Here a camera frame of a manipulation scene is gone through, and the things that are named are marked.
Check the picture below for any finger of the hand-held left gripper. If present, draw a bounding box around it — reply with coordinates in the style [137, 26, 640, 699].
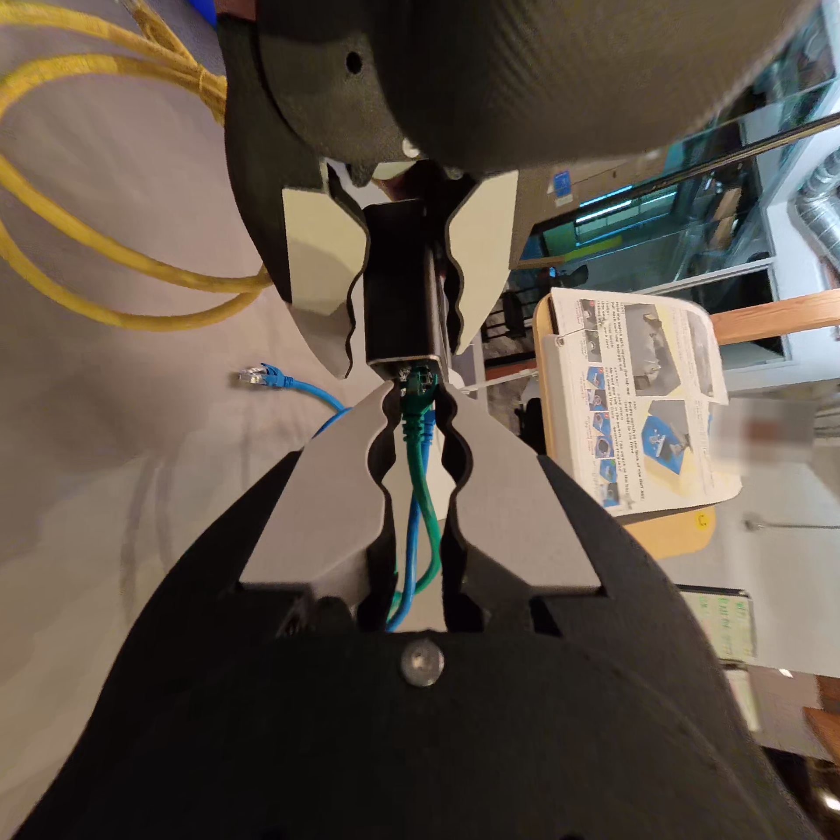
[445, 169, 521, 356]
[282, 187, 370, 381]

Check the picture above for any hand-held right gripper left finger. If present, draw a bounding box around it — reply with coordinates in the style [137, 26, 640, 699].
[238, 381, 403, 608]

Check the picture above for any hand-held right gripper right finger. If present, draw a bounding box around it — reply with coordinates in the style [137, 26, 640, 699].
[434, 382, 606, 610]

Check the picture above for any black ethernet splitter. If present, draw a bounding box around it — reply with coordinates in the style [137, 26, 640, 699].
[360, 198, 455, 383]

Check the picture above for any yellow ethernet cable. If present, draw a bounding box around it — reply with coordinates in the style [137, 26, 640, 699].
[0, 0, 277, 332]

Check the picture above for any blue ethernet cable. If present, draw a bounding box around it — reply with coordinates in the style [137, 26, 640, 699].
[237, 362, 438, 635]

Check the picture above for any green ethernet cable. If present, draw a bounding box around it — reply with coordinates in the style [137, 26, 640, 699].
[383, 364, 442, 627]

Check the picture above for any wooden display board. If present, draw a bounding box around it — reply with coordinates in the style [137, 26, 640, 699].
[532, 292, 718, 560]

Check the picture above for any printed instruction sheet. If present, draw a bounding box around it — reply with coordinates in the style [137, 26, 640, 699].
[547, 287, 744, 517]

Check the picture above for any large whiteboard green writing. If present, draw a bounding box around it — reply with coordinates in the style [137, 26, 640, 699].
[678, 586, 757, 665]

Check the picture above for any silver air duct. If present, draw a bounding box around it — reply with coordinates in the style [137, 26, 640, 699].
[795, 150, 840, 265]

